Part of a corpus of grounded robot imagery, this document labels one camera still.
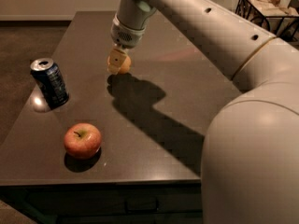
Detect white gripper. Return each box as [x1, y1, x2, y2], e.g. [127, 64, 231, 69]
[107, 14, 146, 75]

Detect orange fruit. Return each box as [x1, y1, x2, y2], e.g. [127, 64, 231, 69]
[107, 57, 132, 75]

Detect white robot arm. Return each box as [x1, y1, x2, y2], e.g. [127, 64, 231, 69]
[108, 0, 299, 224]

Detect dark blue soda can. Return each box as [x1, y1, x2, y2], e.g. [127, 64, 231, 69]
[30, 58, 69, 108]

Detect red apple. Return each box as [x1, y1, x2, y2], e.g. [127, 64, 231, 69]
[64, 123, 102, 160]

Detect dark cabinet drawer front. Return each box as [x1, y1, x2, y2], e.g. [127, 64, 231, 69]
[25, 185, 202, 217]

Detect black wire napkin holder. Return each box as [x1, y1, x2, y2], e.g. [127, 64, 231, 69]
[235, 0, 299, 45]

